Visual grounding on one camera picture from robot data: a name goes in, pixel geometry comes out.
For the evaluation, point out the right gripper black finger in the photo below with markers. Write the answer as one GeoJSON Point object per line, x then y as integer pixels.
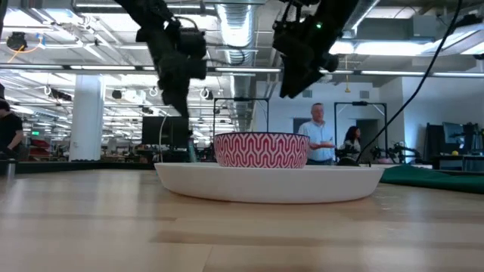
{"type": "Point", "coordinates": [296, 81]}

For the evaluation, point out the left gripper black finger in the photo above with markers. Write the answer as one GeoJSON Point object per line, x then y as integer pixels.
{"type": "Point", "coordinates": [177, 100]}

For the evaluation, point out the small patterned ceramic bowl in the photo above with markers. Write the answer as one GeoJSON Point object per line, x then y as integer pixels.
{"type": "Point", "coordinates": [261, 150]}

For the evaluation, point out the white round plate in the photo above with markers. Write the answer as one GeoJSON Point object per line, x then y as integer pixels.
{"type": "Point", "coordinates": [268, 185]}

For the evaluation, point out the dark green cloth napkin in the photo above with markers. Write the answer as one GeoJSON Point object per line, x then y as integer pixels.
{"type": "Point", "coordinates": [435, 180]}

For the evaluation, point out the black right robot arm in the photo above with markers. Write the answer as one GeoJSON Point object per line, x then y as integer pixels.
{"type": "Point", "coordinates": [332, 15]}

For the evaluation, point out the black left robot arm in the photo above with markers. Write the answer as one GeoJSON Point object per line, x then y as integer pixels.
{"type": "Point", "coordinates": [147, 15]}

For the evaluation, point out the background black robot arm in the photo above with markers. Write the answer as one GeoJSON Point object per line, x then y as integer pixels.
{"type": "Point", "coordinates": [401, 151]}

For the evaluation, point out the black background monitor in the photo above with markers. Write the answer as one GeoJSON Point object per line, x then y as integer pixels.
{"type": "Point", "coordinates": [151, 130]}

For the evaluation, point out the person standing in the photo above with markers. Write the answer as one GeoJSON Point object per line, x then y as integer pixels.
{"type": "Point", "coordinates": [319, 136]}

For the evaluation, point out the person seated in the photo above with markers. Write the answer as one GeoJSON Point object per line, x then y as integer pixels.
{"type": "Point", "coordinates": [352, 141]}

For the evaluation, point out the white building pillar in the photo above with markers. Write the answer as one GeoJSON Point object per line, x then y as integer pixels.
{"type": "Point", "coordinates": [87, 117]}

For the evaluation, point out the black ceiling-mounted device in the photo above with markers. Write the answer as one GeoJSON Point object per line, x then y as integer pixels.
{"type": "Point", "coordinates": [16, 41]}

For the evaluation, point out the background workstation monitor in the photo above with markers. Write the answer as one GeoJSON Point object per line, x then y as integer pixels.
{"type": "Point", "coordinates": [453, 136]}

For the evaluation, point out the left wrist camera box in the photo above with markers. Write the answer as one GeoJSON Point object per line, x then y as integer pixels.
{"type": "Point", "coordinates": [192, 43]}

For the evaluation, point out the silver ventilation duct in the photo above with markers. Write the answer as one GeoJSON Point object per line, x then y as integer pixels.
{"type": "Point", "coordinates": [236, 34]}

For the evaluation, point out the black background rig frame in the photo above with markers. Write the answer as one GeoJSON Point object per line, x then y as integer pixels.
{"type": "Point", "coordinates": [359, 103]}

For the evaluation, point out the black metal table frame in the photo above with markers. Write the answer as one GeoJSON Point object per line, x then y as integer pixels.
{"type": "Point", "coordinates": [75, 166]}

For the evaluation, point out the grey metal post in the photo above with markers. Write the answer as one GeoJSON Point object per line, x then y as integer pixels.
{"type": "Point", "coordinates": [10, 168]}

